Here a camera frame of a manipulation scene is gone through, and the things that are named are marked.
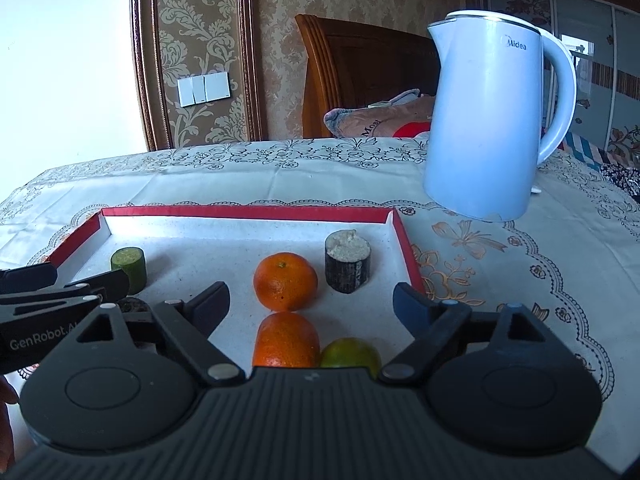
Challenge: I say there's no red cloth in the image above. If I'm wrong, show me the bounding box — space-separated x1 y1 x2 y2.
392 121 432 139

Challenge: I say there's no person's left hand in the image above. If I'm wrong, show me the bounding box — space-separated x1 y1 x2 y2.
0 375 22 466

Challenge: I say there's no colourful striped cloth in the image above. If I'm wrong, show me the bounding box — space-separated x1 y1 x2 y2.
562 132 608 171

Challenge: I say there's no white electric kettle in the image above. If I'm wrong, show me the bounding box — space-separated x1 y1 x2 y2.
422 10 578 222

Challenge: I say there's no brown wooden chair back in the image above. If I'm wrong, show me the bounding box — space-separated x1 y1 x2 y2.
295 14 437 139

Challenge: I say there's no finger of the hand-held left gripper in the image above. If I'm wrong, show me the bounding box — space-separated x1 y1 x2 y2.
0 269 131 308
0 263 58 295

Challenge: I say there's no brown wooden wall moulding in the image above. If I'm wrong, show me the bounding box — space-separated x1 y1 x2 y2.
129 0 266 152

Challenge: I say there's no white wall light switch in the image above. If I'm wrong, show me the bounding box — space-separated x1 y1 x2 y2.
177 71 231 108

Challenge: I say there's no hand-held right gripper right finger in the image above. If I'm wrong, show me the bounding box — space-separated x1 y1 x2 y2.
378 282 551 387

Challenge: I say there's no green cucumber piece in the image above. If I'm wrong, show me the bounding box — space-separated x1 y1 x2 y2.
110 246 148 296

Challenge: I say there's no thick dark sugarcane piece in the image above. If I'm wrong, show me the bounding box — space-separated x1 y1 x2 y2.
325 229 374 294

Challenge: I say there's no orange mandarin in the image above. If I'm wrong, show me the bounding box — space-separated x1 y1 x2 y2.
253 252 319 312
252 311 321 368

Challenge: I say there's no floral sliding door wardrobe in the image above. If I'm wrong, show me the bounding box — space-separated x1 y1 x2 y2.
480 0 640 166

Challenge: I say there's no red cardboard box tray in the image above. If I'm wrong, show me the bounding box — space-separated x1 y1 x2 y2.
45 205 427 368

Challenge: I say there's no dark patterned cloth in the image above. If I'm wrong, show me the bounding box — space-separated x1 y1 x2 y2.
597 127 640 201

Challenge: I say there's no green tomato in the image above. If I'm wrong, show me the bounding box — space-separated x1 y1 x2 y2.
320 338 383 378

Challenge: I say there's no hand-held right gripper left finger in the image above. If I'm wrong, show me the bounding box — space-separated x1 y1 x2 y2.
75 281 246 388

